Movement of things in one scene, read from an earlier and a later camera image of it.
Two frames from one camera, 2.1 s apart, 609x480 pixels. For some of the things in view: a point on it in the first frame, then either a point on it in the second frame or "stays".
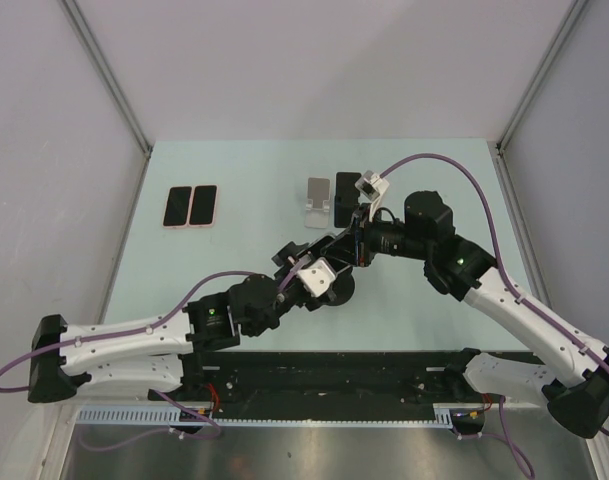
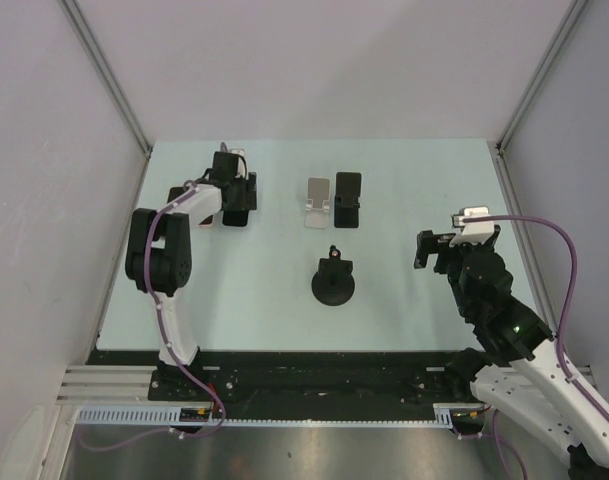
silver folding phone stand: (317, 211) stays
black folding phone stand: (346, 200) stays
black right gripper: (355, 246) -> (428, 242)
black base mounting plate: (318, 384) stays
